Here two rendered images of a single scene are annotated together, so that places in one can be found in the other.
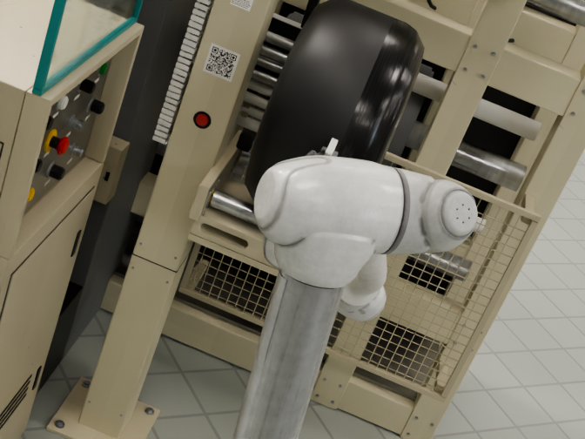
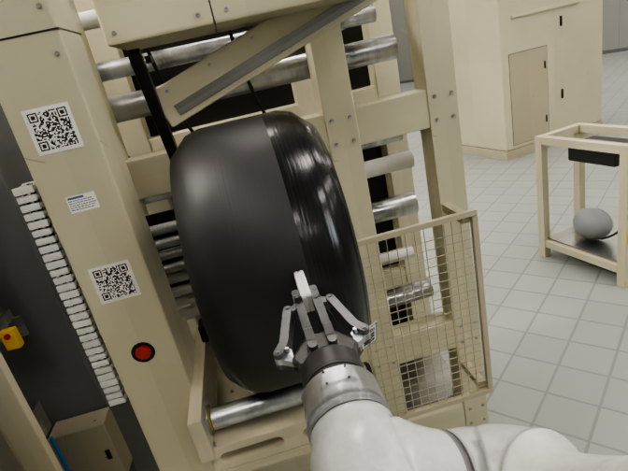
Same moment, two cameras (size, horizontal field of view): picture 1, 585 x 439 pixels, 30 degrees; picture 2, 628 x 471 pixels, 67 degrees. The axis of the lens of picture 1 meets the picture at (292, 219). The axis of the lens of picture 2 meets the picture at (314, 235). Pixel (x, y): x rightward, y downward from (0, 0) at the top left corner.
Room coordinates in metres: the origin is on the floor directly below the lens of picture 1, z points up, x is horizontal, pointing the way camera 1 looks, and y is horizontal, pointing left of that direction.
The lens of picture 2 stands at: (1.59, 0.04, 1.54)
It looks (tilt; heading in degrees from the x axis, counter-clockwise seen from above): 21 degrees down; 352
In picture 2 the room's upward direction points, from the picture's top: 13 degrees counter-clockwise
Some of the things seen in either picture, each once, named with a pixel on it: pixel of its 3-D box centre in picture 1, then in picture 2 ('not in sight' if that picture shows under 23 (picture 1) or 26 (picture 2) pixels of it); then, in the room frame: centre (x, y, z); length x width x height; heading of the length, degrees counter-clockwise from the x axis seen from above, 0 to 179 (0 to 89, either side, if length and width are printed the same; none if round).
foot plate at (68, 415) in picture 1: (105, 417); not in sight; (2.54, 0.30, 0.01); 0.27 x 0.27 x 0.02; 88
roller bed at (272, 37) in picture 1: (257, 73); (180, 264); (2.94, 0.25, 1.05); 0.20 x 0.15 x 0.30; 88
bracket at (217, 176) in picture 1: (220, 173); (206, 379); (2.55, 0.22, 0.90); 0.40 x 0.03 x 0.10; 178
